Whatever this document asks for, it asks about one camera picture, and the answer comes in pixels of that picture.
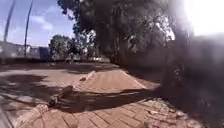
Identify row of tall trees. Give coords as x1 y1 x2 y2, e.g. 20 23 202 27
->
56 0 194 68

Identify pale building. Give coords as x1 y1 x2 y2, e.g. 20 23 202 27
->
0 40 52 62

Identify distant group of trees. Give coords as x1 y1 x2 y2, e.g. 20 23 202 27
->
48 33 99 62

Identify bare dirt strip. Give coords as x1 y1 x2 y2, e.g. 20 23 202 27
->
121 66 224 128

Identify long masonry wall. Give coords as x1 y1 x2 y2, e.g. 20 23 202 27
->
173 32 224 101

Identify red brick path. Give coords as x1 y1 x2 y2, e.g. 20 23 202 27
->
20 68 204 128

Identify thin leaning pole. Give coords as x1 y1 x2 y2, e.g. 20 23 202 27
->
2 0 16 44
23 0 34 58

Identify grey asphalt road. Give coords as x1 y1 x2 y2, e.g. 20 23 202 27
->
0 62 119 128

